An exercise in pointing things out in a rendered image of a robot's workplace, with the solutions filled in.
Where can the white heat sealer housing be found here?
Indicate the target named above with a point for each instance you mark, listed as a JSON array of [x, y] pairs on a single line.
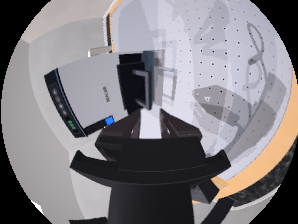
[[91, 93]]

